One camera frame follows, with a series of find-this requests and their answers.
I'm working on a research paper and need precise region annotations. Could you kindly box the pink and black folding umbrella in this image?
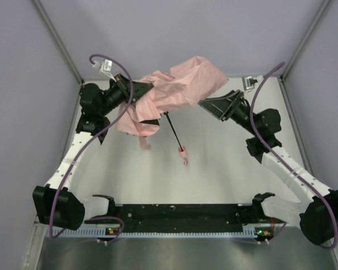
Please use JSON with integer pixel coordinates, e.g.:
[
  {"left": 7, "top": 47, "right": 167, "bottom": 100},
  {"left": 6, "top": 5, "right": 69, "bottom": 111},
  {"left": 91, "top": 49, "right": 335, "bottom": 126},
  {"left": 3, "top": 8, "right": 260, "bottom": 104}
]
[{"left": 115, "top": 56, "right": 228, "bottom": 150}]

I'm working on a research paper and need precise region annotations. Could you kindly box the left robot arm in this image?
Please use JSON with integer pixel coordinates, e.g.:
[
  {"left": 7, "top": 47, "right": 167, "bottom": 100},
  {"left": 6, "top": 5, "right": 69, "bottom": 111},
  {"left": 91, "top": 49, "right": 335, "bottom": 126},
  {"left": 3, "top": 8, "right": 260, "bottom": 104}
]
[{"left": 33, "top": 74, "right": 153, "bottom": 230}]

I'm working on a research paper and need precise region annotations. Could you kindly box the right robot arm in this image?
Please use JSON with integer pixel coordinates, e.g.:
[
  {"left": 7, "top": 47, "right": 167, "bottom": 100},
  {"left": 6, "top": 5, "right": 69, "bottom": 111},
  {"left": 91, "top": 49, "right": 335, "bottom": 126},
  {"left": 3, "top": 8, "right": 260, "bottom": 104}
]
[{"left": 198, "top": 90, "right": 338, "bottom": 245}]

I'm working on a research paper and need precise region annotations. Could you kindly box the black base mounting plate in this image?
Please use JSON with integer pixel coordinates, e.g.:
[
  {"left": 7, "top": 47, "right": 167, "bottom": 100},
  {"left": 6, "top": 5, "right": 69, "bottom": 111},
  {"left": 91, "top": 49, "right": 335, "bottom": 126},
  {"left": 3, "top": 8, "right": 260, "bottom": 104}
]
[{"left": 84, "top": 203, "right": 286, "bottom": 233}]

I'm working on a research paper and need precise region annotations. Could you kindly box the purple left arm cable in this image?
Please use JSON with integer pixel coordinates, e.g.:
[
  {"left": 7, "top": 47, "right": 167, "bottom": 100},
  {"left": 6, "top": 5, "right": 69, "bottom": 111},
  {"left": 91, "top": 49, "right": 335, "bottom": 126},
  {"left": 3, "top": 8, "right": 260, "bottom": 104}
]
[{"left": 47, "top": 53, "right": 135, "bottom": 240}]

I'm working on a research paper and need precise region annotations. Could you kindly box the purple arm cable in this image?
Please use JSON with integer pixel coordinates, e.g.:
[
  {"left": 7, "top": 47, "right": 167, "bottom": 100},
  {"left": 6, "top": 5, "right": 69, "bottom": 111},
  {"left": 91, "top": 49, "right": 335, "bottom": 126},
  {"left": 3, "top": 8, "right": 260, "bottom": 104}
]
[
  {"left": 47, "top": 53, "right": 135, "bottom": 240},
  {"left": 249, "top": 61, "right": 338, "bottom": 250}
]

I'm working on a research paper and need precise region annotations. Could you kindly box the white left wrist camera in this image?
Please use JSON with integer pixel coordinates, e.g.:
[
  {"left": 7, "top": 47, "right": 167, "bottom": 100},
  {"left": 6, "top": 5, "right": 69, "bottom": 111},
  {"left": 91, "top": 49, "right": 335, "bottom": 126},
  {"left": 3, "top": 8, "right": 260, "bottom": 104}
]
[{"left": 92, "top": 59, "right": 116, "bottom": 81}]

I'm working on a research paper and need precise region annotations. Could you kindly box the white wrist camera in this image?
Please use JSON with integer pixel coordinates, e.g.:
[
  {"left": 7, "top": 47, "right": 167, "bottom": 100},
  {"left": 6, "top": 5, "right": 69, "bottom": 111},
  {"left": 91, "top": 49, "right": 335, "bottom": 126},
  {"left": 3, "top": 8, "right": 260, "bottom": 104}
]
[
  {"left": 92, "top": 59, "right": 116, "bottom": 81},
  {"left": 242, "top": 75, "right": 264, "bottom": 92}
]

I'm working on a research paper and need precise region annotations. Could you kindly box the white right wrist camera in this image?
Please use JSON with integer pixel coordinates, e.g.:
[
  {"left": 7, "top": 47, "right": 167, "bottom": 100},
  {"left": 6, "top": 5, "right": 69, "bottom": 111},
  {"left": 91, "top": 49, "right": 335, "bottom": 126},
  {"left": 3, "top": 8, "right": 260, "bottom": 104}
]
[{"left": 242, "top": 75, "right": 264, "bottom": 92}]

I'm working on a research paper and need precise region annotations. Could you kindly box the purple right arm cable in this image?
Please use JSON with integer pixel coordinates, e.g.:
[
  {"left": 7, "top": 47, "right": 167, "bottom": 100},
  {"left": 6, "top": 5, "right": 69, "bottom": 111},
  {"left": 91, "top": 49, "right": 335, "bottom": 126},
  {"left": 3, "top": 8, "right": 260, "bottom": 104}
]
[{"left": 249, "top": 61, "right": 338, "bottom": 250}]

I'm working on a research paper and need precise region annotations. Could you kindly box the aluminium frame post left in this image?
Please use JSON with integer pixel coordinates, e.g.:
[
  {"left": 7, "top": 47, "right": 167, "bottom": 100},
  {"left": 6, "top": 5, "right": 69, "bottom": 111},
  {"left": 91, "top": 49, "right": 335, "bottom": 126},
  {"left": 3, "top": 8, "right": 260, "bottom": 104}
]
[{"left": 30, "top": 0, "right": 84, "bottom": 84}]

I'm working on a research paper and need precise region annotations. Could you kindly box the aluminium frame post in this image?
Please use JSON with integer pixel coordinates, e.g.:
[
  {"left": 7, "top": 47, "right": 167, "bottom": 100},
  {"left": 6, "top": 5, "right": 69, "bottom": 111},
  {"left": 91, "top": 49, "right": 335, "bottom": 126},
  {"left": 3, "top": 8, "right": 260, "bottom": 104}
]
[
  {"left": 280, "top": 0, "right": 334, "bottom": 82},
  {"left": 30, "top": 0, "right": 84, "bottom": 84}
]

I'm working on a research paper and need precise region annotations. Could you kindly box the aluminium frame post right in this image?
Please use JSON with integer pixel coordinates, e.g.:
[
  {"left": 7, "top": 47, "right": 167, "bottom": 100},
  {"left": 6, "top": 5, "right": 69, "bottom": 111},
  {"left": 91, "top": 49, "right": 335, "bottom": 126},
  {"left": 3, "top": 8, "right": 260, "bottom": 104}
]
[{"left": 280, "top": 0, "right": 334, "bottom": 82}]

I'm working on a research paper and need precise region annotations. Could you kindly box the grey slotted cable duct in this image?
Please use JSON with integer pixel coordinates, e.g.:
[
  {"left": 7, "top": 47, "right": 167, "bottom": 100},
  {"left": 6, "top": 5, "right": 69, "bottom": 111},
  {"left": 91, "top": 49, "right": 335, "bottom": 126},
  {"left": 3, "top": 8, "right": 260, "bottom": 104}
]
[{"left": 52, "top": 225, "right": 273, "bottom": 241}]

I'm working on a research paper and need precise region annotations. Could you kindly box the aluminium frame rail front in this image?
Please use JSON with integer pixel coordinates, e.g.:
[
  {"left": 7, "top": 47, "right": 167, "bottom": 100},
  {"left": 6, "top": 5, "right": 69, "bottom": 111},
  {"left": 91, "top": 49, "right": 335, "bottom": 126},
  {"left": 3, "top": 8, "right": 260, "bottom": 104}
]
[{"left": 34, "top": 219, "right": 50, "bottom": 227}]

